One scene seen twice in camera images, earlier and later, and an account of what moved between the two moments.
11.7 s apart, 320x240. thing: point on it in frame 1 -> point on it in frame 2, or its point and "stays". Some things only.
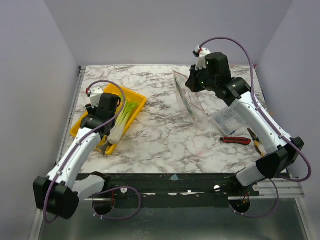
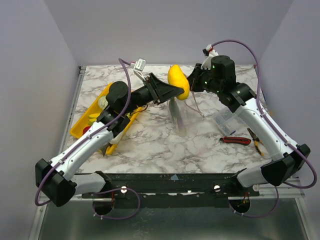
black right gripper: x=191 y=81 stays
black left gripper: x=93 y=111 -> x=161 y=91
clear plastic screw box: x=229 y=120 stays
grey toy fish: x=103 y=147 stays
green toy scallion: x=184 y=98 -> x=173 y=109
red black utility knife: x=238 y=140 stays
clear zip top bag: x=190 y=102 -> x=183 y=113
